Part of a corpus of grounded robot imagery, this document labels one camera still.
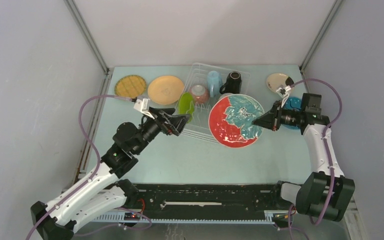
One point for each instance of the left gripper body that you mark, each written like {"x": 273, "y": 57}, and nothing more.
{"x": 163, "y": 126}

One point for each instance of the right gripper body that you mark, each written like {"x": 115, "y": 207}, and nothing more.
{"x": 275, "y": 117}

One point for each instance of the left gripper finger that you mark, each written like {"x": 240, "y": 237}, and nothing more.
{"x": 164, "y": 111}
{"x": 178, "y": 123}

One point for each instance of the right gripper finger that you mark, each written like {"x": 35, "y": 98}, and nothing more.
{"x": 270, "y": 125}
{"x": 271, "y": 115}

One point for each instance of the green plate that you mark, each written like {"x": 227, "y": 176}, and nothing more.
{"x": 186, "y": 106}

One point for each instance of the blue polka dot plate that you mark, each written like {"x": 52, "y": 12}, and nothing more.
{"x": 292, "y": 103}

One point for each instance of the beige plate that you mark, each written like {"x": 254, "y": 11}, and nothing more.
{"x": 165, "y": 90}

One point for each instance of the cream plate with black spot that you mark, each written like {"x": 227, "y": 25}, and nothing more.
{"x": 276, "y": 80}

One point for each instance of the yellow woven plate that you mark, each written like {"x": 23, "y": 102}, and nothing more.
{"x": 130, "y": 86}

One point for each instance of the white rimmed teal plate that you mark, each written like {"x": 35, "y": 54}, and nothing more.
{"x": 230, "y": 120}

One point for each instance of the black mug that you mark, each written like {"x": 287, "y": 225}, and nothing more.
{"x": 233, "y": 83}

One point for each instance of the light blue cup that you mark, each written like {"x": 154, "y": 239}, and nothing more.
{"x": 214, "y": 82}

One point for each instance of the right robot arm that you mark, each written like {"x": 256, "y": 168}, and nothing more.
{"x": 326, "y": 193}

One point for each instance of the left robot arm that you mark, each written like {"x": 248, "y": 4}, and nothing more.
{"x": 103, "y": 188}

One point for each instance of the red patterned bowl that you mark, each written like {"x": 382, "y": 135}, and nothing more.
{"x": 199, "y": 93}

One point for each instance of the small circuit board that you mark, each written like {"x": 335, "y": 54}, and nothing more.
{"x": 129, "y": 216}

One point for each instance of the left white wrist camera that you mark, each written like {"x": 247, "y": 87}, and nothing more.
{"x": 141, "y": 104}

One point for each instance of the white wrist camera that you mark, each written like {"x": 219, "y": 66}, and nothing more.
{"x": 284, "y": 93}
{"x": 141, "y": 104}

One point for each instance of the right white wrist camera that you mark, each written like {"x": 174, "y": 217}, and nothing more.
{"x": 284, "y": 93}

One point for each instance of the white wire dish rack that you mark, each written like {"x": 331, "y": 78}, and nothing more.
{"x": 198, "y": 128}

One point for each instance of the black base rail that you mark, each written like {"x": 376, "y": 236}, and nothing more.
{"x": 208, "y": 202}

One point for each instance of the aluminium frame rail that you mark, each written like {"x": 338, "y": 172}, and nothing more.
{"x": 116, "y": 215}

